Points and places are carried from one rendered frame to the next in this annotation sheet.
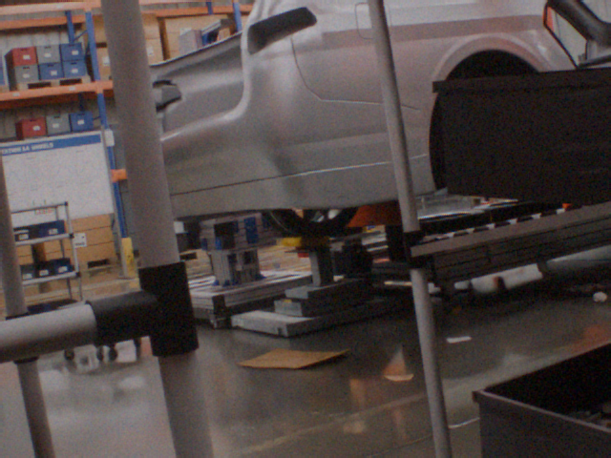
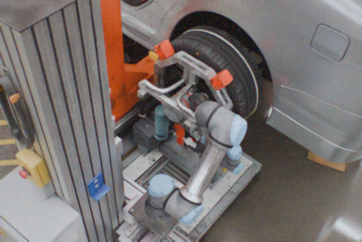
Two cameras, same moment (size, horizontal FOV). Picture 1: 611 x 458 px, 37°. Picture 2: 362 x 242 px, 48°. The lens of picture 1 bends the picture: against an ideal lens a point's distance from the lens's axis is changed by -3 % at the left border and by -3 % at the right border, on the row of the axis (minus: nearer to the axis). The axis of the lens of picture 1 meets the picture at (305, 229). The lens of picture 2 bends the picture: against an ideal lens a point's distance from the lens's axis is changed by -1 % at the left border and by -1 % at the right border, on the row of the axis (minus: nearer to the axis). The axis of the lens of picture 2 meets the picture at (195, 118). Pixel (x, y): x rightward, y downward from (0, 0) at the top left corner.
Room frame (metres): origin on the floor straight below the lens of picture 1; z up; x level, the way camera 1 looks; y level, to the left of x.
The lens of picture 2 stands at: (6.67, 1.51, 2.63)
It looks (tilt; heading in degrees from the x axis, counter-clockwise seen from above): 49 degrees down; 240
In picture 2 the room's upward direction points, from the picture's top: 7 degrees clockwise
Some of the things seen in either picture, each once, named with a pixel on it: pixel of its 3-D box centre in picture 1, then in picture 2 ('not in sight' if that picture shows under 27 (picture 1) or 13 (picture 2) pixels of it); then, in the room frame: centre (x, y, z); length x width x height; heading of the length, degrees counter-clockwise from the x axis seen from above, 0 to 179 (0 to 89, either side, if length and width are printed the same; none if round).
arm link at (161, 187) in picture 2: not in sight; (161, 191); (6.29, 0.62, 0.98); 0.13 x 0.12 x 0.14; 118
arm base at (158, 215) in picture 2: not in sight; (160, 202); (6.30, 0.61, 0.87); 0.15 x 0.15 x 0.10
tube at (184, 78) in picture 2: not in sight; (165, 77); (6.03, -0.02, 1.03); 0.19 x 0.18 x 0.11; 27
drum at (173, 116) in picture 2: not in sight; (183, 103); (5.94, 0.05, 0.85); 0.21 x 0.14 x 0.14; 27
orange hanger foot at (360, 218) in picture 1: (375, 197); (145, 67); (5.98, -0.48, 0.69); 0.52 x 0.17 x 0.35; 27
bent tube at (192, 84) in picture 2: not in sight; (192, 94); (5.94, 0.16, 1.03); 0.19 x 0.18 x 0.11; 27
